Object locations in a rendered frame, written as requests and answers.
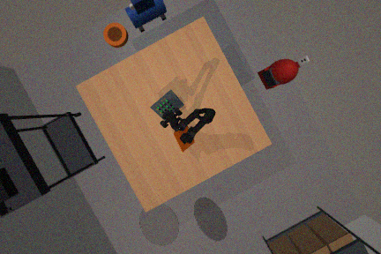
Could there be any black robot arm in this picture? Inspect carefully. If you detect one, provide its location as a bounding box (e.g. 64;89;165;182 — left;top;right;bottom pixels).
162;108;215;144

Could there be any dark grey switch panel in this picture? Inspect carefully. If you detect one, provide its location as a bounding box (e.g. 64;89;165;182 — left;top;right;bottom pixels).
150;90;184;121

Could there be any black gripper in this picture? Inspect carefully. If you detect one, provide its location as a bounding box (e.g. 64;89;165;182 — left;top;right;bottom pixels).
160;108;182;128

